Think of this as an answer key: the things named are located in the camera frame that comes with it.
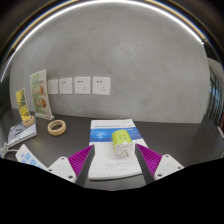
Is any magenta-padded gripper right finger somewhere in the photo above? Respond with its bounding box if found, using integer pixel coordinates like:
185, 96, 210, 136
134, 143, 185, 185

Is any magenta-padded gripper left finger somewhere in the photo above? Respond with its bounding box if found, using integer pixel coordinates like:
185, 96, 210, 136
47, 144, 96, 188

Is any green and white charger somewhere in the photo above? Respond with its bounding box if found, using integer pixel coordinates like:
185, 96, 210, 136
111, 129, 136, 157

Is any white booklet with blue band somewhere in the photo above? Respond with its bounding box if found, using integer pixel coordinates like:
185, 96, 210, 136
87, 119, 149, 181

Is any beige tape roll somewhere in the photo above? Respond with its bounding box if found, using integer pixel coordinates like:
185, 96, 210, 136
46, 119, 67, 136

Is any grey printed booklet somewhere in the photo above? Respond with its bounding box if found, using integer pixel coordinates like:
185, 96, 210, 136
6, 120, 38, 149

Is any large acrylic menu sign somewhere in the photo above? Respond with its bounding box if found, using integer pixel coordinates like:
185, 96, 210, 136
29, 68, 55, 121

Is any small sign with wooden base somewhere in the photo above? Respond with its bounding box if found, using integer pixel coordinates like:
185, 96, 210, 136
15, 87, 36, 128

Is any black-framed glass partition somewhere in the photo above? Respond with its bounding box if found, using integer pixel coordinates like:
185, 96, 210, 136
206, 59, 224, 128

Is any white ceiling light strip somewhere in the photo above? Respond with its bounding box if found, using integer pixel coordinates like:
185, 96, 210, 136
0, 0, 206, 81

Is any white wall socket plate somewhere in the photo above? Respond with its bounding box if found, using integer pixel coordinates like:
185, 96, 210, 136
92, 76, 111, 96
58, 77, 74, 95
73, 76, 92, 95

